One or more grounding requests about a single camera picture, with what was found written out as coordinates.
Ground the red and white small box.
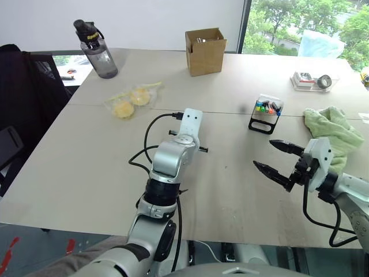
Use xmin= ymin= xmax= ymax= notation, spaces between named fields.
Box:
xmin=292 ymin=71 xmax=317 ymax=88

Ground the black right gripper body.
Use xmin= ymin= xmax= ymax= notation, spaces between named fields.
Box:
xmin=290 ymin=149 xmax=320 ymax=187

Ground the dark window frame post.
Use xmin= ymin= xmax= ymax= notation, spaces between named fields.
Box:
xmin=236 ymin=0 xmax=253 ymax=54

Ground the clear plastic tray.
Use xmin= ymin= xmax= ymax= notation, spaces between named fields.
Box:
xmin=289 ymin=70 xmax=341 ymax=93

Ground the green towel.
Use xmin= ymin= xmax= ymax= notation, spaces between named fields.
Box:
xmin=303 ymin=106 xmax=366 ymax=174

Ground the white thin cable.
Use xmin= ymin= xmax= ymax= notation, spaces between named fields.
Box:
xmin=195 ymin=240 xmax=223 ymax=262

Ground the white side desk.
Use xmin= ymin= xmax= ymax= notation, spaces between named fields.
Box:
xmin=52 ymin=54 xmax=95 ymax=87

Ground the grey rounded shape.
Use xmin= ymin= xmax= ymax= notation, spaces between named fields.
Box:
xmin=187 ymin=241 xmax=279 ymax=264

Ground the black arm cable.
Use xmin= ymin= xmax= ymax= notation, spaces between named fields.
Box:
xmin=128 ymin=111 xmax=184 ymax=274
xmin=302 ymin=184 xmax=358 ymax=248

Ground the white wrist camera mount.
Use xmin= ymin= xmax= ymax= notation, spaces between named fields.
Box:
xmin=179 ymin=108 xmax=204 ymax=145
xmin=304 ymin=137 xmax=334 ymax=193

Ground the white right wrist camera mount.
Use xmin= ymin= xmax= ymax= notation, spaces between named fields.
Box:
xmin=304 ymin=137 xmax=334 ymax=193

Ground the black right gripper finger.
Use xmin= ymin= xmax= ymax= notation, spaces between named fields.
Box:
xmin=269 ymin=139 xmax=305 ymax=157
xmin=253 ymin=160 xmax=295 ymax=192

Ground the black and clear pen holder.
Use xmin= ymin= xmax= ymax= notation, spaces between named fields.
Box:
xmin=248 ymin=93 xmax=285 ymax=135

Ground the grey water bottle black lid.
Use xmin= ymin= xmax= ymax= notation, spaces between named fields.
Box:
xmin=73 ymin=19 xmax=119 ymax=79

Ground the clear plastic bag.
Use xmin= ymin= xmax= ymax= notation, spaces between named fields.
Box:
xmin=103 ymin=81 xmax=163 ymax=121

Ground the yellow round sponge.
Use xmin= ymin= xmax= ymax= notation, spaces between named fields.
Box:
xmin=130 ymin=88 xmax=152 ymax=106
xmin=112 ymin=99 xmax=135 ymax=119

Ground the silver robot torso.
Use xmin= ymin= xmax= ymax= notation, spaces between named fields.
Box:
xmin=161 ymin=261 xmax=312 ymax=277

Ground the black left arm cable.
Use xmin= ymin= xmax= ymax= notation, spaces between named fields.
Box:
xmin=128 ymin=111 xmax=184 ymax=274

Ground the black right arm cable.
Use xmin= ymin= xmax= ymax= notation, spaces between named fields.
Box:
xmin=302 ymin=184 xmax=358 ymax=248

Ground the grey tape roll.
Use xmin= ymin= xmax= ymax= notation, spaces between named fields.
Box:
xmin=317 ymin=74 xmax=333 ymax=89

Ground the black office chair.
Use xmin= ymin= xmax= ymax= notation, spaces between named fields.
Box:
xmin=0 ymin=43 xmax=73 ymax=197

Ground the brown cardboard box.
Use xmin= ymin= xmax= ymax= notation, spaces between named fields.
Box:
xmin=184 ymin=27 xmax=228 ymax=77

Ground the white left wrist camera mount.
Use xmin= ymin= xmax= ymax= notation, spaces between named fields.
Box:
xmin=179 ymin=108 xmax=204 ymax=145

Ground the light blue plastic bag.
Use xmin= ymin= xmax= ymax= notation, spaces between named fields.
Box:
xmin=298 ymin=28 xmax=346 ymax=59

